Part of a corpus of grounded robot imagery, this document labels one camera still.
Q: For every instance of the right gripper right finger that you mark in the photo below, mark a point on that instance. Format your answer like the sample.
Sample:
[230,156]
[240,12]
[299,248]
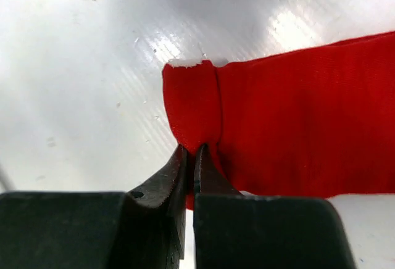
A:
[233,230]

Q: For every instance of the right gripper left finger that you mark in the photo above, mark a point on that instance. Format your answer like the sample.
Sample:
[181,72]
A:
[141,228]

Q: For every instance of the red sock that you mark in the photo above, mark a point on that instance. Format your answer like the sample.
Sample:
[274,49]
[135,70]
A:
[315,122]

